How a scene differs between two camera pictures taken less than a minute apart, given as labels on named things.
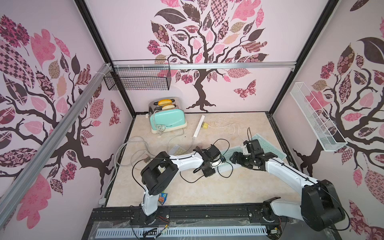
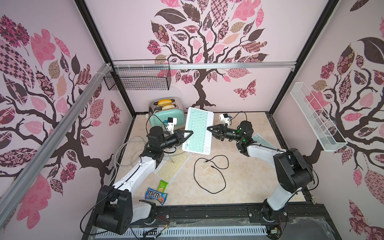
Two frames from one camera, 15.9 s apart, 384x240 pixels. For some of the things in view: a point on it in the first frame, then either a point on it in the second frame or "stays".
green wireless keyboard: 228,164 → 201,140
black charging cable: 217,167 → 212,166
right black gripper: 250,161 → 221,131
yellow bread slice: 164,102 stays
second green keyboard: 268,147 stays
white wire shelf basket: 318,122 stays
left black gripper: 212,171 → 179,137
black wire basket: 138,75 stays
